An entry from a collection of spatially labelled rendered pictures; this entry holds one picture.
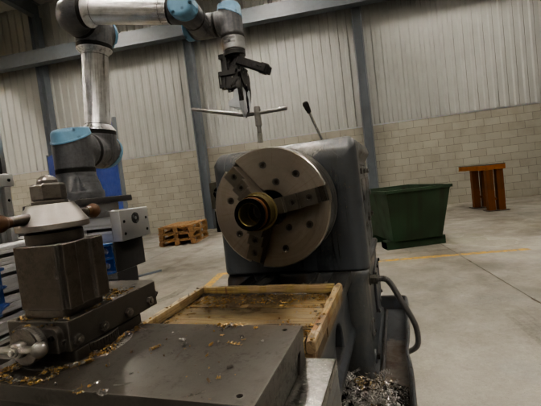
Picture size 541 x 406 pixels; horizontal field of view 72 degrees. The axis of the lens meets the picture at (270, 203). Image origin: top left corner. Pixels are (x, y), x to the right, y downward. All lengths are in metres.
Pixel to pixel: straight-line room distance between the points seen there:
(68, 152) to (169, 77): 11.05
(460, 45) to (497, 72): 1.24
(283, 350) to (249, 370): 0.05
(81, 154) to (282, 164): 0.65
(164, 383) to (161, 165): 11.66
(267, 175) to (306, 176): 0.10
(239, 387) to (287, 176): 0.66
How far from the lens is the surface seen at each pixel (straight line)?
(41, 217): 0.49
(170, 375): 0.41
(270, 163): 0.96
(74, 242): 0.48
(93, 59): 1.47
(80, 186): 1.27
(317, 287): 0.86
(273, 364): 0.39
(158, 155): 12.06
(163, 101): 12.24
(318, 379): 0.45
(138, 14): 1.28
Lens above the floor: 1.14
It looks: 3 degrees down
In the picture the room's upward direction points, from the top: 7 degrees counter-clockwise
